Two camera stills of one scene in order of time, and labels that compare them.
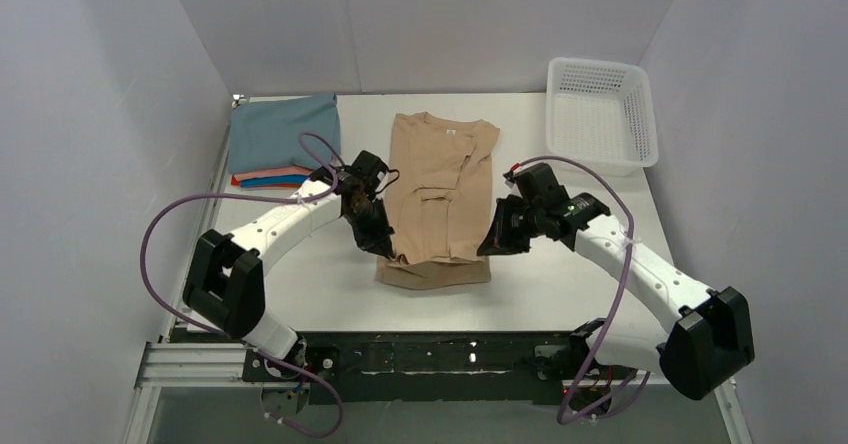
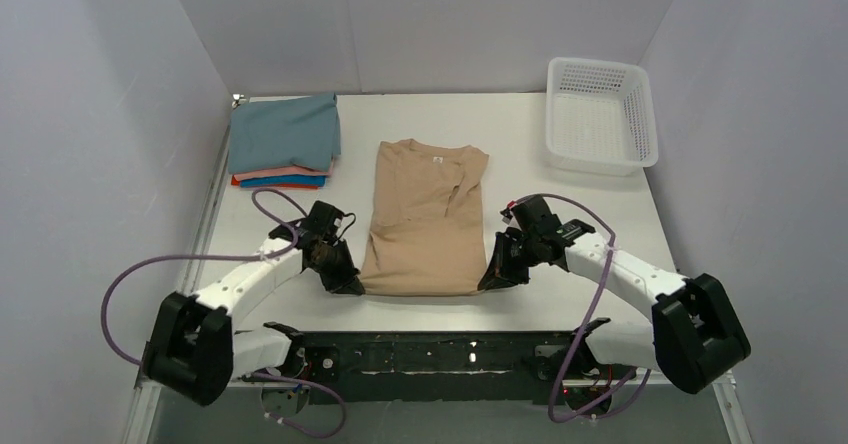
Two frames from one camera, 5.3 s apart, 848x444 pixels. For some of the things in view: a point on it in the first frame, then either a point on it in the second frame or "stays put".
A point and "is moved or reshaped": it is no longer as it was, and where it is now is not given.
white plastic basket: x=601 y=114 stays put
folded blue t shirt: x=293 y=178 stays put
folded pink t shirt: x=292 y=170 stays put
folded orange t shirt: x=237 y=182 stays put
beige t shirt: x=439 y=201 is moved or reshaped
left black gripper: x=370 y=225 to x=334 y=266
